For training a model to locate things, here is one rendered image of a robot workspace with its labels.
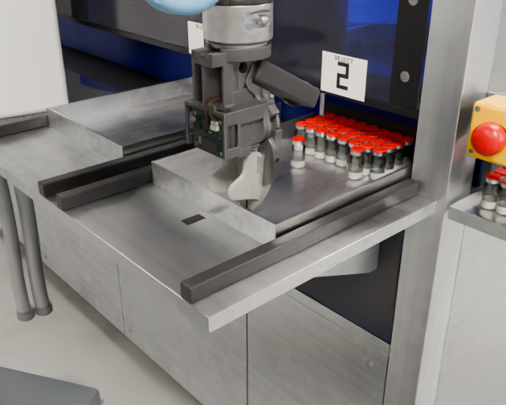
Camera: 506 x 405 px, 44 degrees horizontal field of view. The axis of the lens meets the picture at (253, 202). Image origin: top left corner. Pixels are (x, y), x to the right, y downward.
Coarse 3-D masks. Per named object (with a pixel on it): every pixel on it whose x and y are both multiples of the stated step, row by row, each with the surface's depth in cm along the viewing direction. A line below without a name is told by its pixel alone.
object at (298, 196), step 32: (288, 128) 106; (160, 160) 90; (192, 160) 94; (288, 160) 99; (320, 160) 99; (192, 192) 84; (224, 192) 88; (288, 192) 88; (320, 192) 88; (352, 192) 80; (256, 224) 75; (288, 224) 74
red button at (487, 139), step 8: (480, 128) 74; (488, 128) 73; (496, 128) 73; (472, 136) 75; (480, 136) 74; (488, 136) 73; (496, 136) 73; (504, 136) 73; (472, 144) 75; (480, 144) 74; (488, 144) 74; (496, 144) 73; (504, 144) 74; (480, 152) 75; (488, 152) 74; (496, 152) 74
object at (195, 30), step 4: (188, 24) 116; (192, 24) 115; (196, 24) 114; (200, 24) 113; (188, 28) 117; (192, 28) 116; (196, 28) 115; (200, 28) 114; (188, 32) 117; (192, 32) 116; (196, 32) 115; (200, 32) 114; (192, 36) 116; (196, 36) 115; (200, 36) 114; (192, 40) 117; (196, 40) 116; (200, 40) 115; (192, 44) 117; (196, 44) 116; (200, 44) 115; (192, 48) 117
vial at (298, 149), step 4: (296, 144) 94; (300, 144) 94; (292, 148) 95; (296, 148) 94; (300, 148) 94; (304, 148) 95; (292, 152) 95; (296, 152) 94; (300, 152) 94; (304, 152) 95; (292, 156) 95; (296, 156) 95; (300, 156) 95; (304, 156) 95; (292, 160) 95; (296, 160) 95; (300, 160) 95; (304, 160) 96; (292, 164) 96; (296, 164) 95; (300, 164) 95; (304, 164) 96
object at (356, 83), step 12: (324, 60) 93; (336, 60) 92; (348, 60) 90; (360, 60) 88; (324, 72) 94; (336, 72) 92; (360, 72) 89; (324, 84) 95; (336, 84) 93; (348, 84) 91; (360, 84) 90; (348, 96) 92; (360, 96) 90
